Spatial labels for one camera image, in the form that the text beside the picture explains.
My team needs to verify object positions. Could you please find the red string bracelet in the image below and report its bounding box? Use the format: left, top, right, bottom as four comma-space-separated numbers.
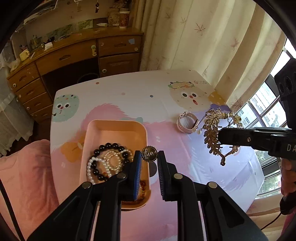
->
121, 180, 148, 205

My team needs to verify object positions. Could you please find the round gold pendant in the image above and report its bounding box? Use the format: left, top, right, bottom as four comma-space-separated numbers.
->
141, 146, 158, 163

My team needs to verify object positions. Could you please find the gold leaf hair comb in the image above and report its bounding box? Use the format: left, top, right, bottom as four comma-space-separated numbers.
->
198, 108, 243, 166

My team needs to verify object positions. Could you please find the long pearl necklace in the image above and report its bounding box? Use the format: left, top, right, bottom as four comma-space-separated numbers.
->
102, 150, 134, 176

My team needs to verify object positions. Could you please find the pink smart watch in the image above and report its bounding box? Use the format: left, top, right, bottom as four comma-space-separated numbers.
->
177, 111, 200, 134

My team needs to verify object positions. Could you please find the black bead bracelet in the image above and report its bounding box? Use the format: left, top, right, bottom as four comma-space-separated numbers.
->
90, 142, 132, 182

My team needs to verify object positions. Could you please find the pink jewelry box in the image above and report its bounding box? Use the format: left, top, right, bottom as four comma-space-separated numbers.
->
79, 120, 151, 210

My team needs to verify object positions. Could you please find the person right hand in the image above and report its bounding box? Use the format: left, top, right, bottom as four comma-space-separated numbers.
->
280, 157, 296, 216

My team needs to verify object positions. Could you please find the cartoon printed tablecloth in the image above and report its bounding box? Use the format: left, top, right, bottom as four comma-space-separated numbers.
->
49, 69, 265, 241

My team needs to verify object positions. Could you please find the cream patterned curtain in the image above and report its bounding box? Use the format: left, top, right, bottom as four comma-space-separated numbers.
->
134, 1, 287, 111

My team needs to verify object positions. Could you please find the white lace covered cabinet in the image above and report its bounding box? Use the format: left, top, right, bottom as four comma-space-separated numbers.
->
0, 50, 34, 156

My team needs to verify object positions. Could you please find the wooden desk with drawers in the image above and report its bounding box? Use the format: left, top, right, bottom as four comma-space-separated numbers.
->
7, 27, 144, 123

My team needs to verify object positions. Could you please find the printed paper cup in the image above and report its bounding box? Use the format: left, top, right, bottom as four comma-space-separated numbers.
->
119, 9, 130, 29

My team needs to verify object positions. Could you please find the black cable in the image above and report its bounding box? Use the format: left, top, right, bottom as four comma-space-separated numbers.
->
260, 211, 283, 231

